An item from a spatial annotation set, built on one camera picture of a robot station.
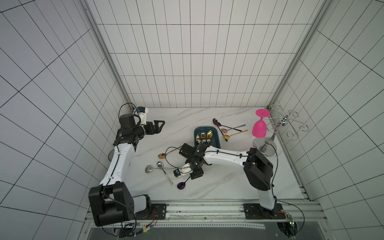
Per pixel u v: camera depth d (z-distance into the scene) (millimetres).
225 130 1059
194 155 630
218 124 1099
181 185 794
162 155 923
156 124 711
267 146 950
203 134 1008
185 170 727
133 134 621
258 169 474
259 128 884
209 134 1004
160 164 874
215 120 1099
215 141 993
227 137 1004
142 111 701
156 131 712
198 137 999
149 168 873
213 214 729
